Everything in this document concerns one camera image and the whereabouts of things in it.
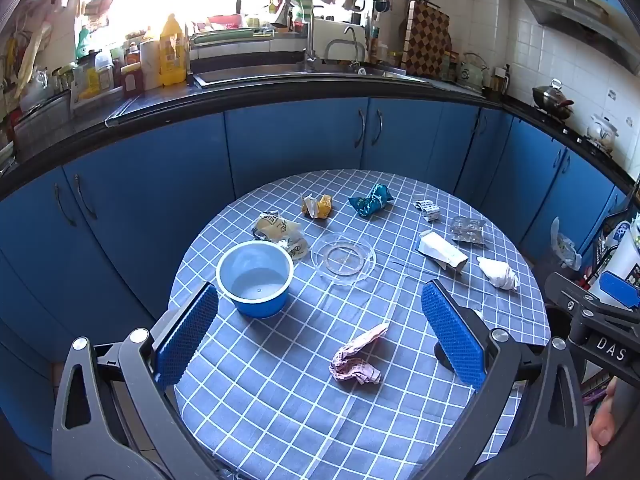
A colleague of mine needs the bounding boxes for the pink wrapper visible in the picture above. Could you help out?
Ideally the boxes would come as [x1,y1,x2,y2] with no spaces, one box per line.
[329,322,390,386]

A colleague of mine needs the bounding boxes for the black wok with lid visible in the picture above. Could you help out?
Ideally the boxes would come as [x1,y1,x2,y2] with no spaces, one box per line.
[531,78,575,121]

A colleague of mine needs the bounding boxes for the yellow crumpled wrapper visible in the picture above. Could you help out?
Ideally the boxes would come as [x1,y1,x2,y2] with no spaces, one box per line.
[301,193,334,219]

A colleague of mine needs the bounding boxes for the steel range hood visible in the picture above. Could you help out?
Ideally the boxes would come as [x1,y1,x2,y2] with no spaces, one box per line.
[520,0,633,68]

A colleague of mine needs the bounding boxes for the white paper carton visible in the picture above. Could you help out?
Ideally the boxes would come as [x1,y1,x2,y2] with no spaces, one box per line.
[415,230,469,277]

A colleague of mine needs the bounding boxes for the clear crumpled plastic wrapper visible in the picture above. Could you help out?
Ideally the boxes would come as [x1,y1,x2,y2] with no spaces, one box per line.
[451,216,488,247]

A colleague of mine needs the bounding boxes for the white printed container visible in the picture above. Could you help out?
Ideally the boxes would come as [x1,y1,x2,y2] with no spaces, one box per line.
[589,220,640,306]

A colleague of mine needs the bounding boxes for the blue checked tablecloth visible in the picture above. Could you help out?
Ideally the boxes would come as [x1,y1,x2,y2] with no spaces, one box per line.
[167,169,551,480]

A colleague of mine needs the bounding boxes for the brown sauce bottle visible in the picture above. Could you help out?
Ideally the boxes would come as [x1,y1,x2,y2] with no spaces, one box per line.
[121,62,146,96]

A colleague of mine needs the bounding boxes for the checkered cutting board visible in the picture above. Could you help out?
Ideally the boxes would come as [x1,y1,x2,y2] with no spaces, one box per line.
[402,0,452,78]

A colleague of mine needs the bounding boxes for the blue bowl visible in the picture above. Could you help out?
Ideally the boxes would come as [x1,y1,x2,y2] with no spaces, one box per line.
[216,240,295,319]

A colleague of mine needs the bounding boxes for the steel kitchen sink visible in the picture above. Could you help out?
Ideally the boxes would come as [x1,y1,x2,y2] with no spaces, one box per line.
[192,62,431,91]

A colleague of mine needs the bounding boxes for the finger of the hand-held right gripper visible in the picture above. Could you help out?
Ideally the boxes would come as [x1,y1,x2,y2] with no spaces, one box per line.
[599,272,640,309]
[545,271,640,376]

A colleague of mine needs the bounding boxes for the teal foil wrapper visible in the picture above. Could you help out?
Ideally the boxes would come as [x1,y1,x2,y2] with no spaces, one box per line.
[348,183,392,218]

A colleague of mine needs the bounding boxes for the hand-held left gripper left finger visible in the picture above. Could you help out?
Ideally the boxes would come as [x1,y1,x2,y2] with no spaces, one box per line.
[51,280,221,480]

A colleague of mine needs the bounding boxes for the black kitchen countertop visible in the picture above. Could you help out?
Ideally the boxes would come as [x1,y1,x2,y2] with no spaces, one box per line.
[0,72,640,201]

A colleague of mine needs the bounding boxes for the yellow plastic bottle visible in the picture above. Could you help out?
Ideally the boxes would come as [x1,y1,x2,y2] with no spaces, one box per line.
[159,14,190,88]

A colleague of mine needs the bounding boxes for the person's right hand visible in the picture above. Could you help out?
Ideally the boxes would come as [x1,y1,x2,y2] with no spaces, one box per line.
[586,377,621,478]

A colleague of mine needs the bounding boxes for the cream transparent wrapper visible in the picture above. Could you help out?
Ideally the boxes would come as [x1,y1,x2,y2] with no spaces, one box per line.
[251,211,311,260]

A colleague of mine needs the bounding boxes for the green dish tray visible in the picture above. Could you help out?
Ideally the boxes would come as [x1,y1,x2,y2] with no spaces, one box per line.
[189,27,276,48]

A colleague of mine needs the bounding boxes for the white crumpled tissue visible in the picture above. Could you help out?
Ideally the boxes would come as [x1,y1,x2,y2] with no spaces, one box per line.
[476,256,519,291]

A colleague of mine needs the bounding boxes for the small steel faucet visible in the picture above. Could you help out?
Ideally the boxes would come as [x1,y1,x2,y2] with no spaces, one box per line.
[324,26,366,63]

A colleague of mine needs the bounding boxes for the white clay pot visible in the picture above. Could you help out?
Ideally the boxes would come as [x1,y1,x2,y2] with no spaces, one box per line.
[586,114,621,153]

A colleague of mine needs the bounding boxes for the tall steel faucet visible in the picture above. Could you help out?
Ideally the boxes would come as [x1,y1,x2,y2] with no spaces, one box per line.
[282,0,321,73]

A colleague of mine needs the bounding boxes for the white paper towel roll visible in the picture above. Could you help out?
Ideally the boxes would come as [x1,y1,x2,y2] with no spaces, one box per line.
[139,37,161,92]

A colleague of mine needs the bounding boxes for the clear plastic lid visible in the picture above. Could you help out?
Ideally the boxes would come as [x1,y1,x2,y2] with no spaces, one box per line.
[310,231,377,287]

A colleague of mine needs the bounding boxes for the blue base cabinets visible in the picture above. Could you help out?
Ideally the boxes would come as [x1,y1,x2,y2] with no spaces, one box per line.
[0,97,631,461]

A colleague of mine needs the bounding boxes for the clear plastic bag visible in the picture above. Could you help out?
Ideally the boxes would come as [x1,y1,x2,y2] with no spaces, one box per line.
[550,217,583,271]

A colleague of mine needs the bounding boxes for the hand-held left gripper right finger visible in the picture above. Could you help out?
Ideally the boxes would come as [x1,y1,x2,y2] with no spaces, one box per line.
[420,279,590,480]

